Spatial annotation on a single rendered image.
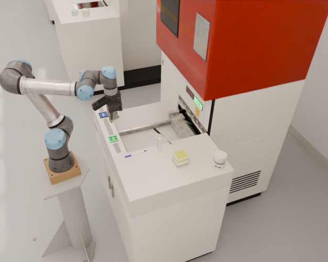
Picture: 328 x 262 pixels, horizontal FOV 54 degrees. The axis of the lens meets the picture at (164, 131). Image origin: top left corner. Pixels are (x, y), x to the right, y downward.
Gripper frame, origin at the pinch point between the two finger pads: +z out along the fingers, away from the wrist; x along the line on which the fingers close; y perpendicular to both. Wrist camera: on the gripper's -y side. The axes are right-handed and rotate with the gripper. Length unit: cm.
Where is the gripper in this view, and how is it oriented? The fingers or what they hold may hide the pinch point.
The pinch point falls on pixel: (110, 121)
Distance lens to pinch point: 196.6
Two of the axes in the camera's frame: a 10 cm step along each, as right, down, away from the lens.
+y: 9.3, -2.2, 2.9
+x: -3.7, -6.1, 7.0
